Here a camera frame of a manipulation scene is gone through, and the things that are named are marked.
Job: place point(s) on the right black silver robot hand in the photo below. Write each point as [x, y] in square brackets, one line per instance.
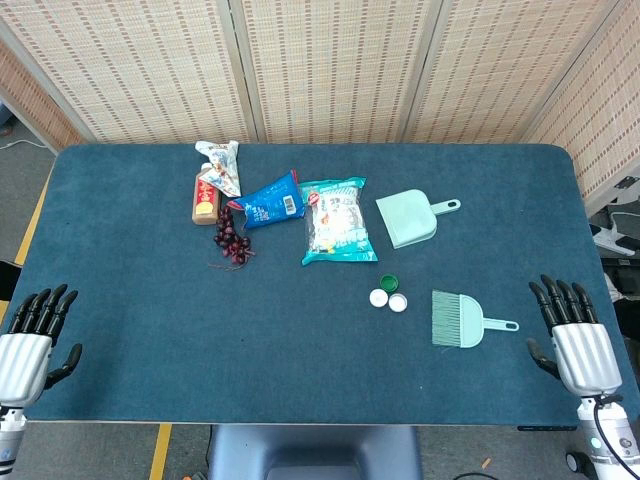
[585, 355]

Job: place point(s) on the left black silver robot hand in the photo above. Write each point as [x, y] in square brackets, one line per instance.
[25, 360]

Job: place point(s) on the small green hand broom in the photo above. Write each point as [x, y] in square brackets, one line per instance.
[462, 322]

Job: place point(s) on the white bottle cap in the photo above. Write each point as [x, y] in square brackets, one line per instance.
[378, 298]
[397, 302]

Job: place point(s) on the green bottle cap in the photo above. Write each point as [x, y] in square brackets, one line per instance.
[389, 283]

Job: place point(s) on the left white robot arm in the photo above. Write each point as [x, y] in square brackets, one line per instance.
[10, 440]

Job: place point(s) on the black caster wheel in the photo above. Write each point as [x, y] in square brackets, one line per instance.
[576, 461]

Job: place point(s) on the white power strip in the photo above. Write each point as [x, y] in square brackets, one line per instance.
[612, 235]

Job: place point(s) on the blue felt table mat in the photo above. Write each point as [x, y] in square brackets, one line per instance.
[150, 310]

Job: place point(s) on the small green dustpan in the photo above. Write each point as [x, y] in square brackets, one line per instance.
[407, 220]

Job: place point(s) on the dark red grape bunch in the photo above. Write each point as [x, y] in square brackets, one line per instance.
[230, 240]

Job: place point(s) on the brown red-labelled box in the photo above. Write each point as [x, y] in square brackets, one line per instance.
[205, 200]

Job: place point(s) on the woven bamboo screen panel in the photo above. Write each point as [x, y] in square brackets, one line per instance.
[600, 110]
[505, 65]
[30, 105]
[140, 65]
[335, 65]

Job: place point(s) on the crumpled white snack wrapper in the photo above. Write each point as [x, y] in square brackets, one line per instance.
[222, 167]

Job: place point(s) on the teal clear snack bag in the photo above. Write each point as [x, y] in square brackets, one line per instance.
[337, 225]

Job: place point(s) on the blue snack bag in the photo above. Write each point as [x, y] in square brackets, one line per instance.
[272, 204]

